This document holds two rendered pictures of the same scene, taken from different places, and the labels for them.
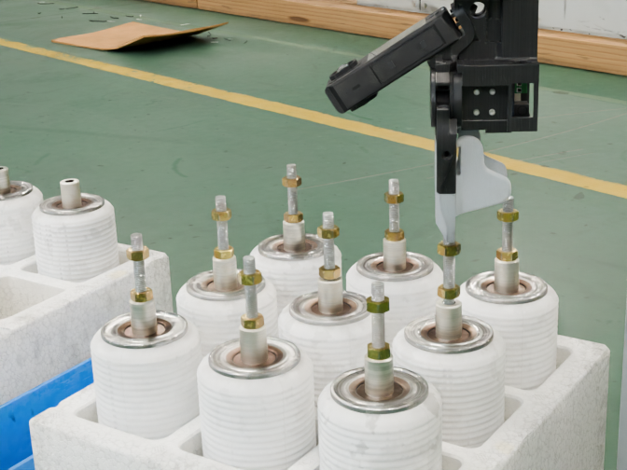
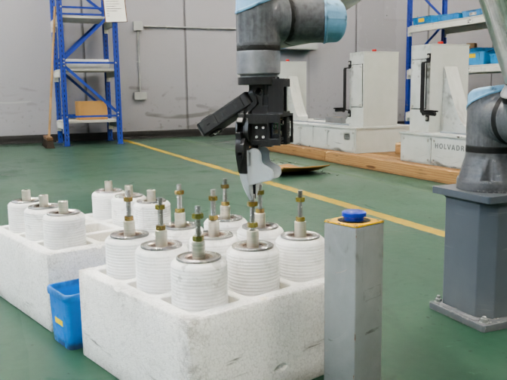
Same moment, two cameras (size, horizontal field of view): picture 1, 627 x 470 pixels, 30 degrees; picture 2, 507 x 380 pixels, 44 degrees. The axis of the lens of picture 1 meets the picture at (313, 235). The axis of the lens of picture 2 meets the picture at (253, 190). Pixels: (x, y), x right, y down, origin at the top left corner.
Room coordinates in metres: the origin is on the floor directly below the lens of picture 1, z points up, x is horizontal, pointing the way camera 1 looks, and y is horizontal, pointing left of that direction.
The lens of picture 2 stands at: (-0.15, -0.43, 0.52)
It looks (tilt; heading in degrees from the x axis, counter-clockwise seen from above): 9 degrees down; 17
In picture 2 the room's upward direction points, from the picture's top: 1 degrees counter-clockwise
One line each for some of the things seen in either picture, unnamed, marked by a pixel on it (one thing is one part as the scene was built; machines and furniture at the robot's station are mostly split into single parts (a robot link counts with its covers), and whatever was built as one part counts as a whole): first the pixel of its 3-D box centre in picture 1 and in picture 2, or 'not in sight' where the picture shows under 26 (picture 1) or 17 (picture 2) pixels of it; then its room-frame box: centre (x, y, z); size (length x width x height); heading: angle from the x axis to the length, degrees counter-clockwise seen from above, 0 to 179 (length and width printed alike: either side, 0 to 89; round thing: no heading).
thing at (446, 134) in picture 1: (446, 136); (244, 148); (0.88, -0.11, 0.43); 0.05 x 0.02 x 0.09; 175
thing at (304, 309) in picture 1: (330, 308); (213, 235); (0.97, -0.01, 0.25); 0.08 x 0.08 x 0.01
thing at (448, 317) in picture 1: (448, 320); (253, 239); (0.91, -0.11, 0.26); 0.02 x 0.02 x 0.03
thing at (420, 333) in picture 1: (448, 334); (253, 246); (0.91, -0.11, 0.25); 0.08 x 0.08 x 0.01
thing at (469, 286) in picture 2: not in sight; (487, 252); (1.37, -0.54, 0.15); 0.19 x 0.19 x 0.30; 40
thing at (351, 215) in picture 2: not in sight; (354, 216); (0.87, -0.30, 0.32); 0.04 x 0.04 x 0.02
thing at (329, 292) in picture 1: (330, 295); (213, 228); (0.97, -0.01, 0.26); 0.02 x 0.02 x 0.03
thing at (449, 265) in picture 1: (449, 271); (252, 215); (0.91, -0.11, 0.31); 0.01 x 0.01 x 0.08
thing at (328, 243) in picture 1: (328, 253); (213, 208); (0.97, -0.01, 0.30); 0.01 x 0.01 x 0.08
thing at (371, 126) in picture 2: not in sight; (331, 99); (5.17, 0.47, 0.45); 1.61 x 0.57 x 0.74; 40
